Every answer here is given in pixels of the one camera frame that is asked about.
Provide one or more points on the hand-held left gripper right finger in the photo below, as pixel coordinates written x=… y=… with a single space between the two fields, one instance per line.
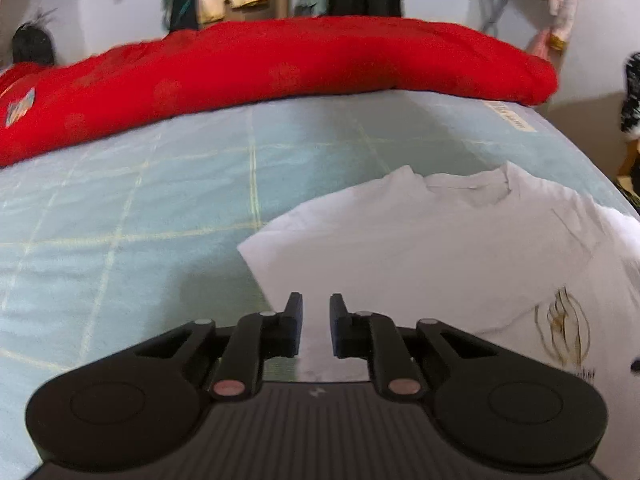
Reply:
x=337 y=325

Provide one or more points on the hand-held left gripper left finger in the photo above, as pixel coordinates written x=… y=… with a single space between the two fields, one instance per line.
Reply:
x=295 y=320

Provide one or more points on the white printed t-shirt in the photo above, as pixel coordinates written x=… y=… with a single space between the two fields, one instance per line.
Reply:
x=425 y=250

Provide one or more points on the red quilt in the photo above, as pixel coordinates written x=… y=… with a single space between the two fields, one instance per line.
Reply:
x=250 y=65

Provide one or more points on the navy star-printed garment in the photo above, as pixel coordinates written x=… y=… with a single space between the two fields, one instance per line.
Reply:
x=632 y=95

